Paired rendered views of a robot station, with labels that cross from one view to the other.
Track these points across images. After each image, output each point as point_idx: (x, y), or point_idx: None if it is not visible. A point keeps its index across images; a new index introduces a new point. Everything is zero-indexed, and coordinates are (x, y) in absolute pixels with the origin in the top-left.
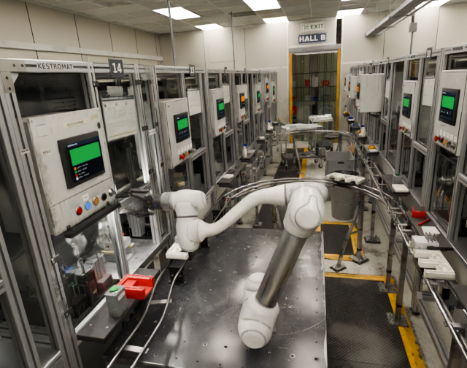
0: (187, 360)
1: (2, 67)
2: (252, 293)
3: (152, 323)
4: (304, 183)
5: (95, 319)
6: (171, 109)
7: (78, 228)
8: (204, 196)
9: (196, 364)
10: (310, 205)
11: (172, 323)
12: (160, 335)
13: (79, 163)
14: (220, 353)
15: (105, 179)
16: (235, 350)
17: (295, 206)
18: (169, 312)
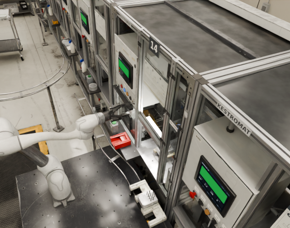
0: (84, 157)
1: (112, 9)
2: (51, 160)
3: (118, 162)
4: (2, 136)
5: (119, 124)
6: (201, 146)
7: (116, 88)
8: (75, 124)
9: (79, 157)
10: None
11: (108, 167)
12: (108, 159)
13: (120, 68)
14: (72, 167)
15: (132, 93)
16: (65, 171)
17: (5, 118)
18: (117, 172)
